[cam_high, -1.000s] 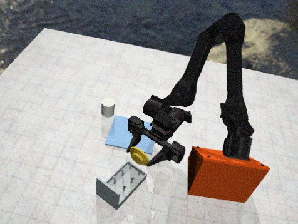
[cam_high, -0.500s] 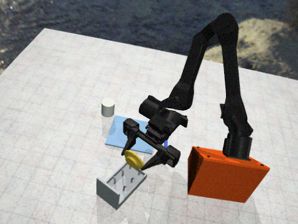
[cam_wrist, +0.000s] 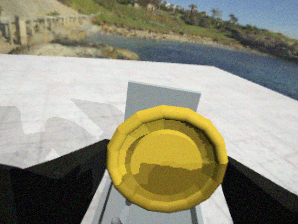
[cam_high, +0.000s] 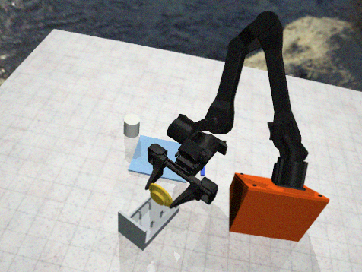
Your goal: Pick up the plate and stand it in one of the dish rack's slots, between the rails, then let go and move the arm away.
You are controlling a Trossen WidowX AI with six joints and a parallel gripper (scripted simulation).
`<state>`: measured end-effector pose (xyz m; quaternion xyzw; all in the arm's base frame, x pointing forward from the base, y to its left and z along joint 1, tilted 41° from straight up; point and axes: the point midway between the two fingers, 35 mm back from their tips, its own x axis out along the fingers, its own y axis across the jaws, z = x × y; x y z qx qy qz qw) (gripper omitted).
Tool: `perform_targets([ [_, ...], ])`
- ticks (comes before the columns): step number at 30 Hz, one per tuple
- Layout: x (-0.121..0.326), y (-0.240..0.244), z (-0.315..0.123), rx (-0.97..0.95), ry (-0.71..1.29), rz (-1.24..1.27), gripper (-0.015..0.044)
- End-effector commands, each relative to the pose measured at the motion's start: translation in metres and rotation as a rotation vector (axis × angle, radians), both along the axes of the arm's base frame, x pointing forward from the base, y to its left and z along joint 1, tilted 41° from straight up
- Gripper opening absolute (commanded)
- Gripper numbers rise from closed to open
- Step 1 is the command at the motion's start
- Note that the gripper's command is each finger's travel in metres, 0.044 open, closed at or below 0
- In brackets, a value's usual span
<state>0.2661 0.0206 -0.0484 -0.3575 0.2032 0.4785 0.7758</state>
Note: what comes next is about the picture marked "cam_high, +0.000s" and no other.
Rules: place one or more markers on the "light blue square mat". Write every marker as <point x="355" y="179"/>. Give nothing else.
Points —
<point x="140" y="164"/>

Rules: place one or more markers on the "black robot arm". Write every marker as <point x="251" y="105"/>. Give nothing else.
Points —
<point x="198" y="147"/>

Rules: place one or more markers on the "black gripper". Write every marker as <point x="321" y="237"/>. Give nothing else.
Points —
<point x="204" y="189"/>

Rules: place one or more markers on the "yellow plate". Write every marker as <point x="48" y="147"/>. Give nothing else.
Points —
<point x="160" y="195"/>

